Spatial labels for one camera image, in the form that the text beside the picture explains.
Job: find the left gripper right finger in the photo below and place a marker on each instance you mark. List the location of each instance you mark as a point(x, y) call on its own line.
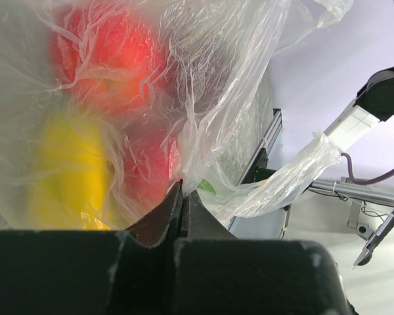
point(199, 224)

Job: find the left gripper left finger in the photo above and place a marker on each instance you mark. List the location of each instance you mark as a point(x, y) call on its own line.
point(153, 228)

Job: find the yellow fake banana bunch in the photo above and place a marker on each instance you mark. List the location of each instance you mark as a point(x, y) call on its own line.
point(72, 175)

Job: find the clear plastic bag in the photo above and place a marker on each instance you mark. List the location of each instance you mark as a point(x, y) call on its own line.
point(214, 148)

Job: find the bright red fake apple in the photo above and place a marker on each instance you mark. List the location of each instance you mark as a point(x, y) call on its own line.
point(107, 57)

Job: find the pink fake dragon fruit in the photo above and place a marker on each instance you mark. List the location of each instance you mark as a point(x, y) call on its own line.
point(151, 161)

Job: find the dark red fake apple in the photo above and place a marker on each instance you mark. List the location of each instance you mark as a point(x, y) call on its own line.
point(200, 75)

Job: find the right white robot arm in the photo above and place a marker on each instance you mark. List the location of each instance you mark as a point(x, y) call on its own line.
point(374, 103)

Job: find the aluminium rail frame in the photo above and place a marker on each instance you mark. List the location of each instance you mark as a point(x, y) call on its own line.
point(359, 191)

